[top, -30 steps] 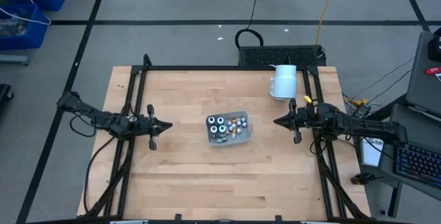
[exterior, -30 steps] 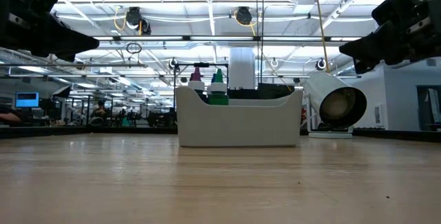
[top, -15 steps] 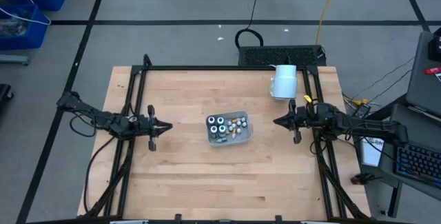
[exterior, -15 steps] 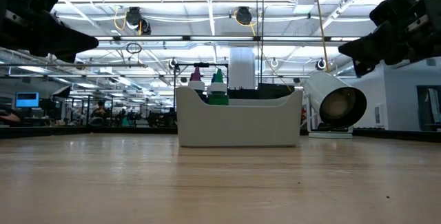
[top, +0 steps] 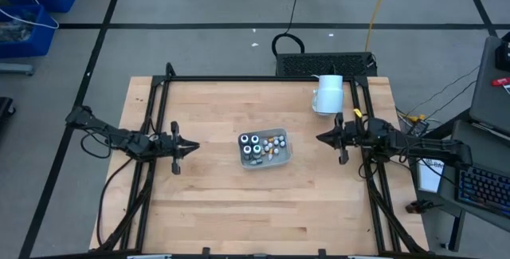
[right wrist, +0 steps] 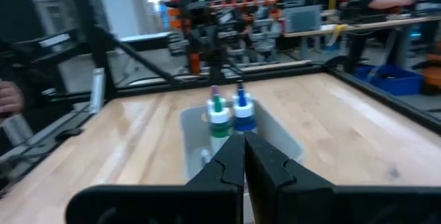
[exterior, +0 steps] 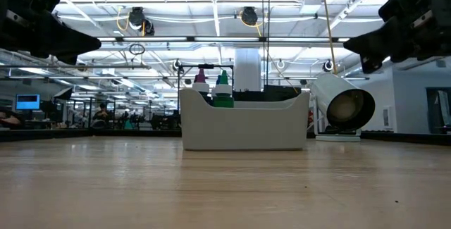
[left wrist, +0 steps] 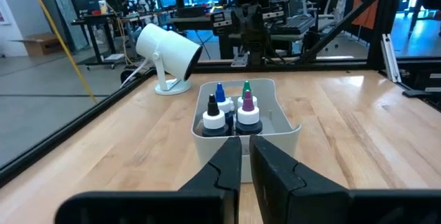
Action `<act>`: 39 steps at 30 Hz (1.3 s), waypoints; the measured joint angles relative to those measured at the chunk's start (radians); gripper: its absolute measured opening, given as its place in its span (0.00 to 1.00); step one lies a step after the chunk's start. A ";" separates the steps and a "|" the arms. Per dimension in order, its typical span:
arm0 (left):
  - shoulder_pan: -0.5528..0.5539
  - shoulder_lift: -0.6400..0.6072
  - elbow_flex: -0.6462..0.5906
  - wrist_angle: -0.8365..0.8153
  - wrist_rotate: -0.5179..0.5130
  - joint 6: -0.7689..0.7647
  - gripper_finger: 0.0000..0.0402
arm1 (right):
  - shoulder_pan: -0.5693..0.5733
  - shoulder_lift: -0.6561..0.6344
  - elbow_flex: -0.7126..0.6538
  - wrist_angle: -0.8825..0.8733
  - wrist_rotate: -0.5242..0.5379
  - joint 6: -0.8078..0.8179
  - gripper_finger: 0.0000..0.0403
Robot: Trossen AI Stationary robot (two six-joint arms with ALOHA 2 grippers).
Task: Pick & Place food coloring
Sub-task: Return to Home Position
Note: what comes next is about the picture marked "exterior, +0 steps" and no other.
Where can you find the large purple-capped colouring bottle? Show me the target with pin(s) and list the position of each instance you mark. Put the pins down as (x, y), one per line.
(201, 81)

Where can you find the large blue-capped colouring bottle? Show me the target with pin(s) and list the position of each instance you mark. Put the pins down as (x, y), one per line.
(218, 80)

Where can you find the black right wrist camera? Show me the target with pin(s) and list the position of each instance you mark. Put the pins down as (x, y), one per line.
(400, 3)

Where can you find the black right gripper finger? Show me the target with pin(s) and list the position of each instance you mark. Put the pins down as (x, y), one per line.
(369, 65)
(377, 44)

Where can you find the white building column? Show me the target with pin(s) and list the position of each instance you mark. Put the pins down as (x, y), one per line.
(247, 68)

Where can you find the person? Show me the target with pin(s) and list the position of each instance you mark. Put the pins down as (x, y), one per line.
(101, 114)

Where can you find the blue-lit computer monitor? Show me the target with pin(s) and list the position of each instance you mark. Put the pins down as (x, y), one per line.
(27, 101)

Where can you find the black overhead frame rail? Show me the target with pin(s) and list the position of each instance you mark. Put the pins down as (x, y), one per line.
(190, 39)

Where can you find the white spotlight lamp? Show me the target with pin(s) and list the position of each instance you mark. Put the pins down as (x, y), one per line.
(334, 91)

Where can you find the black vertical frame post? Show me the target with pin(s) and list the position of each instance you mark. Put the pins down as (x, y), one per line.
(268, 17)

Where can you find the black equipment case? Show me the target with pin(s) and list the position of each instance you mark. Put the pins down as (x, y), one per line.
(278, 93)

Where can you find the white plastic storage bin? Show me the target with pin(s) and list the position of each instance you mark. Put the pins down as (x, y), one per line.
(243, 127)

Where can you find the large green-capped colouring bottle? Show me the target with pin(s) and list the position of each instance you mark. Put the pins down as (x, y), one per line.
(223, 93)

